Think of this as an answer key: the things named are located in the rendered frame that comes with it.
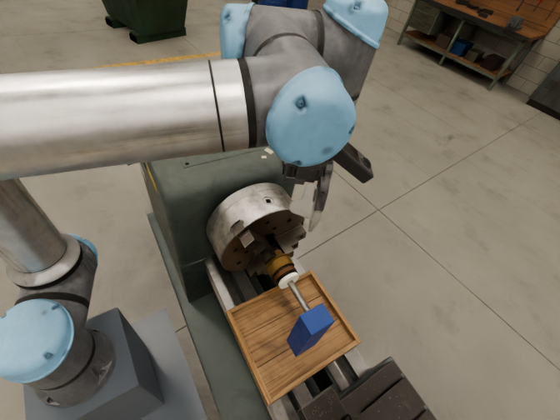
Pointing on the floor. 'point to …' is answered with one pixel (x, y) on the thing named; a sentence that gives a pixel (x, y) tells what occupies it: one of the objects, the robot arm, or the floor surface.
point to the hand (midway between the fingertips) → (310, 202)
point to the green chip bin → (147, 18)
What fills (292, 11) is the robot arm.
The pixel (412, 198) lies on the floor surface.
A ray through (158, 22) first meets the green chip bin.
